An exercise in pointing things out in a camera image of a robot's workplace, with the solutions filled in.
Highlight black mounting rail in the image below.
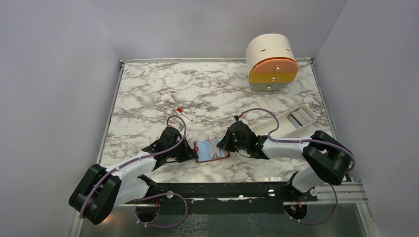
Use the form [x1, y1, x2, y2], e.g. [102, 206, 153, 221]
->
[129, 182, 317, 215]

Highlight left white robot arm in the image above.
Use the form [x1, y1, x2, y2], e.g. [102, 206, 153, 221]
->
[69, 126, 198, 225]

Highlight purple cable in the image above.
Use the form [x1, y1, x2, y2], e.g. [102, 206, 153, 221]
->
[233, 108, 356, 226]
[79, 108, 194, 219]

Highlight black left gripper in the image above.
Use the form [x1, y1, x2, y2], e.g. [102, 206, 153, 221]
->
[167, 136, 199, 163]

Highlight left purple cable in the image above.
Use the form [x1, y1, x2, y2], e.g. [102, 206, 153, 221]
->
[79, 108, 194, 219]

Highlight credit cards in tray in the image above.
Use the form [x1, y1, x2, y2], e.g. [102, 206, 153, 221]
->
[288, 109, 314, 128]

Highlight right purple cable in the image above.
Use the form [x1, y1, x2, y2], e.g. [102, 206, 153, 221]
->
[233, 108, 356, 226]

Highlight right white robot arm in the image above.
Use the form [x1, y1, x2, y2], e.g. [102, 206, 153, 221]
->
[217, 121, 354, 201]

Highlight red card holder wallet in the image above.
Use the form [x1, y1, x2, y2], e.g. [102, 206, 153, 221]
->
[194, 137, 230, 163]

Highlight white plastic tray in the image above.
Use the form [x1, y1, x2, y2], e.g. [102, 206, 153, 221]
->
[251, 105, 317, 138]

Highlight round pastel drawer organizer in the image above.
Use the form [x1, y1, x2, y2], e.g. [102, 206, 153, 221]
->
[245, 34, 298, 92]

